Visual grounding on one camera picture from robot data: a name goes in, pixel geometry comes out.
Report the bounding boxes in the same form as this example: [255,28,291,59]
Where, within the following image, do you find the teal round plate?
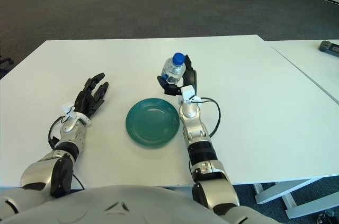
[125,97,181,148]

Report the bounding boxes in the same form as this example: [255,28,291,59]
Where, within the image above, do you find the dark grey handheld device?
[319,40,339,58]

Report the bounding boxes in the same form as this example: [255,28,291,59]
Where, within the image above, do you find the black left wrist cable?
[48,117,67,151]

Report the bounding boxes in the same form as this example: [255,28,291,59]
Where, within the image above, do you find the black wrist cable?
[48,117,67,151]
[200,97,221,138]

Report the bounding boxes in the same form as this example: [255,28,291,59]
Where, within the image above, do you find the black office chair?
[0,54,14,73]

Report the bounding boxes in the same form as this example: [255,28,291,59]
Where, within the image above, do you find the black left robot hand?
[74,73,110,119]

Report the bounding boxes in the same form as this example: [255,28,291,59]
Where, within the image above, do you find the white table frame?
[253,176,339,220]

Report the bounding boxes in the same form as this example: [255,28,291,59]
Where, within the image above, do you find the clear bottle with blue cap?
[160,52,186,85]

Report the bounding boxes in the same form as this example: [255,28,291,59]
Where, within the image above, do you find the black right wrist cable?
[200,97,221,138]

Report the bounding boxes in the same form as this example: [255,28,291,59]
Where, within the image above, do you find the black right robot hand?
[157,54,198,97]

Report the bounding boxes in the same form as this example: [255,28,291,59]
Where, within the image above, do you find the grey robot torso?
[0,184,287,224]

